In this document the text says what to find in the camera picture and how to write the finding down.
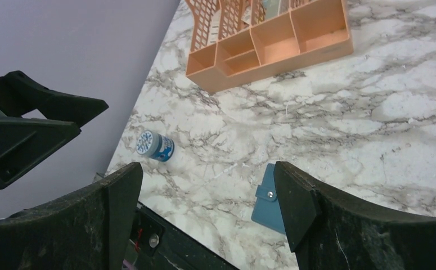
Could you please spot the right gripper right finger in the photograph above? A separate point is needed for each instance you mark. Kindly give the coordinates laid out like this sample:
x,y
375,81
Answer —
x,y
328,228

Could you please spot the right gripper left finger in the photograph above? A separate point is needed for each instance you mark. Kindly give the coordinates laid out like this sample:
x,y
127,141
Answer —
x,y
86,229

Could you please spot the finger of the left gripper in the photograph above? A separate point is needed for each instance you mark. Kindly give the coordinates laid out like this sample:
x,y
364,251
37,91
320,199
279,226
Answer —
x,y
24,143
20,94

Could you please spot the blue card holder wallet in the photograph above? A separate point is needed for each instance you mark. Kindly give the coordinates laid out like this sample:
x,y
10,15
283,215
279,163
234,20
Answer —
x,y
266,211

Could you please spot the blue white round coaster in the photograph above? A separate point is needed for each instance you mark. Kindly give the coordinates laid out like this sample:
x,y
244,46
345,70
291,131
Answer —
x,y
155,146

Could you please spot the orange plastic desk organizer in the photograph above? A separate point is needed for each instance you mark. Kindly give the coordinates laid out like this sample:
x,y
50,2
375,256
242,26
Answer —
x,y
233,43

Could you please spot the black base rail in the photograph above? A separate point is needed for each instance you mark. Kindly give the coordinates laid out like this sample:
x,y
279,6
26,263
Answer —
x,y
155,243

